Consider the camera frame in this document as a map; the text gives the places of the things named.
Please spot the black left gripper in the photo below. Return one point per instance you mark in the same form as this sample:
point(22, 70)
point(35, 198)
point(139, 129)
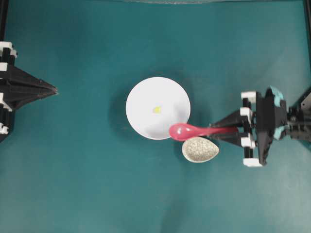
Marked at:
point(13, 98)

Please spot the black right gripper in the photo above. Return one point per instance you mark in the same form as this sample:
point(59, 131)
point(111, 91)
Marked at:
point(241, 117)

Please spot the pink plastic spoon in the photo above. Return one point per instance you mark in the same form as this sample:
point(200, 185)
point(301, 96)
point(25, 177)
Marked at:
point(183, 131)

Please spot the white round bowl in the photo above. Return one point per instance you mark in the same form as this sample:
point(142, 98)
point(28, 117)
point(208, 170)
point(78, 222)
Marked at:
point(152, 92)

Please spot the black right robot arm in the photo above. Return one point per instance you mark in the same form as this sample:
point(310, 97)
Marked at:
point(298, 121)

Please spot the speckled teardrop spoon rest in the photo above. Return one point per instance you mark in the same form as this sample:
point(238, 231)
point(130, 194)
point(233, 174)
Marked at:
point(199, 150)

